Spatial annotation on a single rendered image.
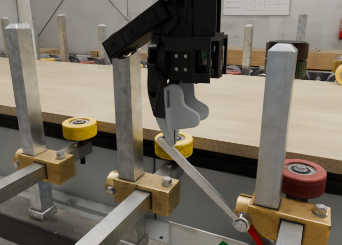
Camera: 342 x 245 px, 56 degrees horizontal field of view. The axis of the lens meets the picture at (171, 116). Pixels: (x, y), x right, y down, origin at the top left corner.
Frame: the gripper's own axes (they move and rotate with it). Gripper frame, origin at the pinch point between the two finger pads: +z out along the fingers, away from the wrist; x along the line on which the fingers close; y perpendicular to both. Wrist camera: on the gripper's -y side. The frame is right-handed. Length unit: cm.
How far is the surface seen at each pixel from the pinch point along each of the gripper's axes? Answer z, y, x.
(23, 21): -15, -144, 102
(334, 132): 8.9, 22.8, 37.6
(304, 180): 8.3, 18.2, 10.5
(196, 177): 6.3, 3.9, 1.1
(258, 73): 17, -16, 155
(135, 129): 2.8, -9.8, 7.1
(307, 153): 8.8, 17.9, 23.0
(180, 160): 3.6, 1.9, 0.2
